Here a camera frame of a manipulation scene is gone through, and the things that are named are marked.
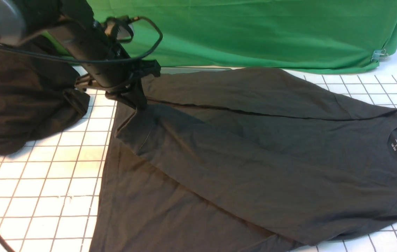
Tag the gray long-sleeved shirt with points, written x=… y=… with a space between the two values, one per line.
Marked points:
x=249 y=160

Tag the gray metal bar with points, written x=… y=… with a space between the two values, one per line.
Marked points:
x=185 y=70

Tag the black cloth pile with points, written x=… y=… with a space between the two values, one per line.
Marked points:
x=37 y=99

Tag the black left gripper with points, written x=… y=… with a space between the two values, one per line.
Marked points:
x=111 y=69

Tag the blue binder clip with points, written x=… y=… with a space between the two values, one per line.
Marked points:
x=379 y=55

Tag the green backdrop cloth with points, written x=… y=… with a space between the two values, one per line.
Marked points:
x=316 y=36

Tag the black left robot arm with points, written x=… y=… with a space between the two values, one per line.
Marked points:
x=67 y=21

